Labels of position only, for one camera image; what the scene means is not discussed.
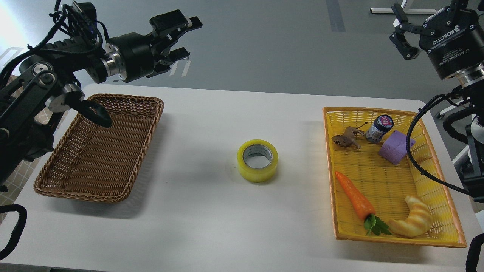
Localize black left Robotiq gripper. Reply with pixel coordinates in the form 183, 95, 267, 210
113, 10, 203, 83

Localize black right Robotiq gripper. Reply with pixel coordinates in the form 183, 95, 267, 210
390, 0, 484, 80

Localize yellow tape roll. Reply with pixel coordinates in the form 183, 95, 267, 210
236, 139, 279, 184

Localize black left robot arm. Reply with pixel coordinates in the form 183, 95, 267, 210
0, 1, 203, 192

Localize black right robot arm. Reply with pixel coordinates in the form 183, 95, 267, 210
389, 0, 484, 203

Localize white stand base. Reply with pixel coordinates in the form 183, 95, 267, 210
369, 0, 407, 14

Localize small dark jar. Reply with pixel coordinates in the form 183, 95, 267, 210
365, 115, 394, 144

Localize purple foam block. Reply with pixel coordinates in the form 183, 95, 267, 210
377, 130, 408, 165

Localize brown wicker basket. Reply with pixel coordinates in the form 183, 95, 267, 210
33, 94, 164, 203

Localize brown toy frog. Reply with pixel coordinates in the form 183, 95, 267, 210
331, 122, 368, 149

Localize yellow plastic basket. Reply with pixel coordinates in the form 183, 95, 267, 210
322, 107, 467, 248

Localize toy croissant bread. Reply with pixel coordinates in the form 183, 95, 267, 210
387, 196, 433, 238

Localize orange toy carrot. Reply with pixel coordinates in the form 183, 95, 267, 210
334, 172, 392, 236

